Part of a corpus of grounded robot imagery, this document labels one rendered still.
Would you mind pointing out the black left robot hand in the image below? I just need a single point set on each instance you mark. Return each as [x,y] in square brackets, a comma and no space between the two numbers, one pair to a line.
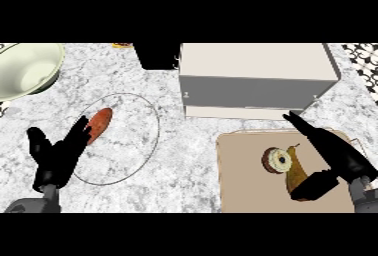
[57,156]

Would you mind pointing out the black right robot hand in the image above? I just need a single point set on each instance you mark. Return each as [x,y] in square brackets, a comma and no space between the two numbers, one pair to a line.
[330,146]

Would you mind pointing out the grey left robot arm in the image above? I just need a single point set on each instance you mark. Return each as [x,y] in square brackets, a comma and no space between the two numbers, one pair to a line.
[36,201]

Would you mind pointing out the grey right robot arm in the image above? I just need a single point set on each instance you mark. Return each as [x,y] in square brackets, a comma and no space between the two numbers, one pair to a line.
[366,196]

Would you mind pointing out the beige tray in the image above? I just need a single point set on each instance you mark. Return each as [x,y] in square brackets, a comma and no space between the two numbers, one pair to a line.
[256,186]

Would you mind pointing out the white and grey tiered shelf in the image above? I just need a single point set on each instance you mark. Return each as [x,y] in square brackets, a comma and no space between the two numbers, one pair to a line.
[256,80]

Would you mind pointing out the brown pear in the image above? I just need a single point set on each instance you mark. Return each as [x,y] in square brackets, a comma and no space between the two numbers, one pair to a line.
[296,171]

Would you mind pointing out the orange sweet potato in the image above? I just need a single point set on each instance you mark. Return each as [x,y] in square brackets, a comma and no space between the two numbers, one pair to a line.
[100,124]

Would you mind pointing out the clear glass plate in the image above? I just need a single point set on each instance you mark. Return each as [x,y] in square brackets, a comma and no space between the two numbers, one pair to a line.
[124,140]

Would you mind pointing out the black and white patterned cloth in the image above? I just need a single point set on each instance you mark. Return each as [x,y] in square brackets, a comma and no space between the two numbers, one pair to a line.
[364,65]

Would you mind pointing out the pale green bowl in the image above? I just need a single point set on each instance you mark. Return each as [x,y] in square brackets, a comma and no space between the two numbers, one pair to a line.
[25,70]

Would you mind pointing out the small yellow and red object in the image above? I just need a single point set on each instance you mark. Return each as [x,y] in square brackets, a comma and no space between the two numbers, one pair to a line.
[122,45]

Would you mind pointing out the black appliance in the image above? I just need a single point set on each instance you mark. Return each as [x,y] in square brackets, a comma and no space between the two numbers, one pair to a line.
[157,55]

